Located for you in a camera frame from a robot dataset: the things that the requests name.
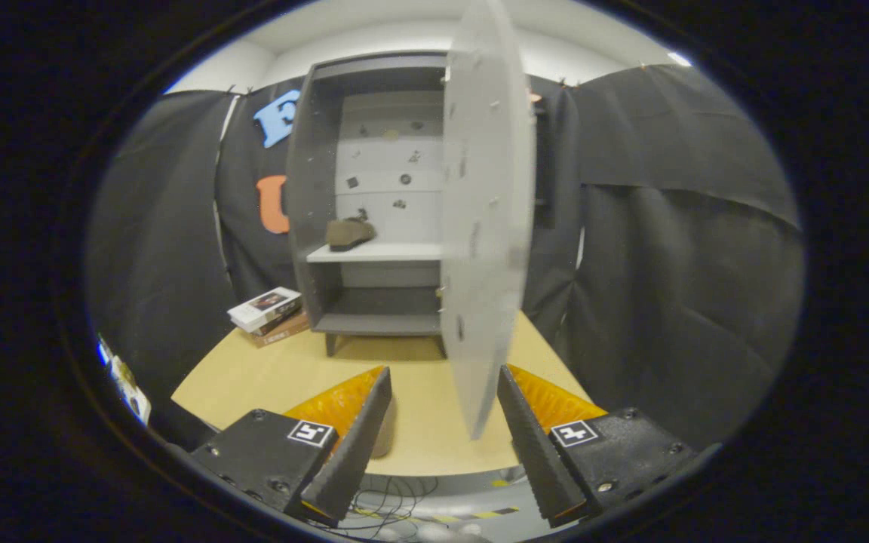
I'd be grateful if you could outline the brown fuzzy shoe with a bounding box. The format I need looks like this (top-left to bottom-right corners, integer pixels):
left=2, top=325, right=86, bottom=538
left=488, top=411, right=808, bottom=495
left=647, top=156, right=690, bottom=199
left=369, top=396, right=399, bottom=459
left=327, top=217, right=376, bottom=252

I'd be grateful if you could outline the grey shoe cabinet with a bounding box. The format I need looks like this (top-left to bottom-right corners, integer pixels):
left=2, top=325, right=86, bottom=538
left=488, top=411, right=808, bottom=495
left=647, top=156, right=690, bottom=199
left=286, top=51, right=557, bottom=358

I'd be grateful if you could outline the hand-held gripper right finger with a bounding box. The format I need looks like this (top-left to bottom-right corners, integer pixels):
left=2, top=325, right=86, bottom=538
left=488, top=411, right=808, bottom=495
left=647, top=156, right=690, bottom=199
left=496, top=364, right=699, bottom=529

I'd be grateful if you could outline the white rounded object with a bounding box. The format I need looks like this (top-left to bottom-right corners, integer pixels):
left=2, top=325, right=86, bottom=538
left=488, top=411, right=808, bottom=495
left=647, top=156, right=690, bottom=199
left=374, top=522, right=493, bottom=543

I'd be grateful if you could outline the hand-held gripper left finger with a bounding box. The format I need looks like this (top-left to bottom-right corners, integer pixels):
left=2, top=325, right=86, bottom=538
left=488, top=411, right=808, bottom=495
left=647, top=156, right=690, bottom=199
left=192, top=366, right=394, bottom=529

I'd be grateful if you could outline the yellow black floor tape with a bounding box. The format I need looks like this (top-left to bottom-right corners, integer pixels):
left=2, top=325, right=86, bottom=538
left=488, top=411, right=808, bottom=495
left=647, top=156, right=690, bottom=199
left=352, top=505, right=520, bottom=526

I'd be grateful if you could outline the black backdrop cloth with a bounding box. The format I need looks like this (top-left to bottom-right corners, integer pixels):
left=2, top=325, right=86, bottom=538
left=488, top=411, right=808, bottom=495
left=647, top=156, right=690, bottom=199
left=88, top=64, right=805, bottom=453

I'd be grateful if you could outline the brown book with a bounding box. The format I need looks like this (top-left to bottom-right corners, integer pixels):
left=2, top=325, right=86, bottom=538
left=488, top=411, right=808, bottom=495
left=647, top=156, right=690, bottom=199
left=242, top=311, right=311, bottom=348

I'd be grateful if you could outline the tangle of black cables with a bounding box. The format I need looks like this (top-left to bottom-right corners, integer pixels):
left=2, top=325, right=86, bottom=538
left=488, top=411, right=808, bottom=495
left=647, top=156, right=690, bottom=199
left=329, top=475, right=444, bottom=541

